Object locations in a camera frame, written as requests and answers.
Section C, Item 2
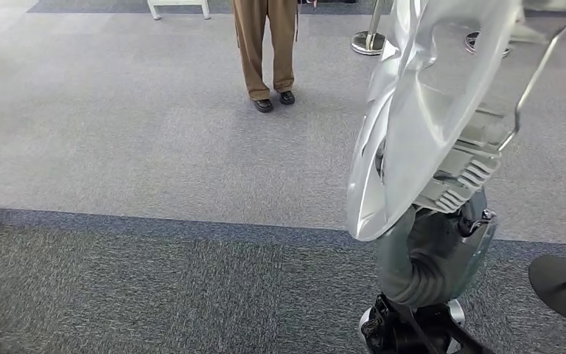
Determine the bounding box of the silver wheel hubcap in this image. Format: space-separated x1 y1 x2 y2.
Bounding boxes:
346 0 566 243

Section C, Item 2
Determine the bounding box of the person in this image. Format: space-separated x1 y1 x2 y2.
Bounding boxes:
231 0 298 114

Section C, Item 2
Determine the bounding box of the white table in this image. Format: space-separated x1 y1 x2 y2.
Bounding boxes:
146 0 212 21

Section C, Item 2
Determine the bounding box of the black stanchion post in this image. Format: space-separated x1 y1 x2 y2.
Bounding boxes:
528 254 566 322

